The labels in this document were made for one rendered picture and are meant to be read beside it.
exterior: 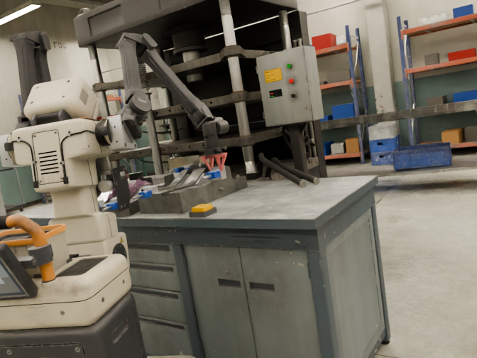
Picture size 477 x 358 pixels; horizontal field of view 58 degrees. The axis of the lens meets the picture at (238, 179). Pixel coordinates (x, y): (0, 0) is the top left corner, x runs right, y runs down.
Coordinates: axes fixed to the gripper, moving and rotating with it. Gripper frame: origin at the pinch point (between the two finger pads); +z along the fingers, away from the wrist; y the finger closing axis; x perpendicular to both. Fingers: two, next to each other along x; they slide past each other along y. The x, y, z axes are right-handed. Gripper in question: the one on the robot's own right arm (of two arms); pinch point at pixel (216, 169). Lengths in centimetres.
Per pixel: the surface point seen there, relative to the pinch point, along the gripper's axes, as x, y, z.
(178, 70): -70, 71, -56
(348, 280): -7, -49, 49
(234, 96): -58, 24, -32
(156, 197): 14.1, 24.1, 8.2
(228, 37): -60, 23, -64
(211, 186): -7.5, 10.1, 8.6
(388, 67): -627, 89, -63
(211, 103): -68, 49, -31
